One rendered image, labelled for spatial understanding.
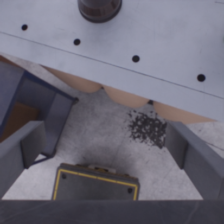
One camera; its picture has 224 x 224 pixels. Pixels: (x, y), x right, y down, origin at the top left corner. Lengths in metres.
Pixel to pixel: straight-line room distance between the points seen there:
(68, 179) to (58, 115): 0.61
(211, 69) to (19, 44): 0.36
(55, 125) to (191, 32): 1.50
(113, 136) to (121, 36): 1.39
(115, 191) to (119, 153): 0.41
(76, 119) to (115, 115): 0.42
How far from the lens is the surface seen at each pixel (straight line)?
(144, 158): 1.67
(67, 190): 1.50
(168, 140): 0.16
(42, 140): 0.17
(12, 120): 1.12
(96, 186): 1.42
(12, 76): 1.02
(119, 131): 1.64
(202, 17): 0.36
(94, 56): 0.31
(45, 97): 1.31
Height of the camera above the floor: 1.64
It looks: 81 degrees down
